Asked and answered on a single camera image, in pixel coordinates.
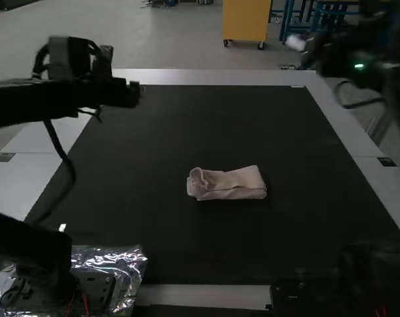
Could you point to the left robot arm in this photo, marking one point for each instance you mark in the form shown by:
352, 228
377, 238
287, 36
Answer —
21, 102

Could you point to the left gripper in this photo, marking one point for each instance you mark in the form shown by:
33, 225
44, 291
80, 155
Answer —
115, 92

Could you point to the black mat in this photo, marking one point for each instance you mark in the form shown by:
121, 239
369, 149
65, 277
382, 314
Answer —
219, 125

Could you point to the silver foil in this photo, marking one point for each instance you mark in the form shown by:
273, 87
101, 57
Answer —
120, 261

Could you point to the pale towel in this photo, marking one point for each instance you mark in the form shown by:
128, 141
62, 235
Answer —
232, 186

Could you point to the blue metal frame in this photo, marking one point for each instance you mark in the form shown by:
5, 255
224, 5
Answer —
315, 16

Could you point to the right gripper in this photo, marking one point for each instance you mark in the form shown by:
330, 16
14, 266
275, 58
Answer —
332, 54

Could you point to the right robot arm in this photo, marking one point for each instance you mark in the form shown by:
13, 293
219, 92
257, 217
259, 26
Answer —
398, 99

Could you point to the yellow wheeled cabinet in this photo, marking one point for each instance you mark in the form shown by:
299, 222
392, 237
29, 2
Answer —
246, 20

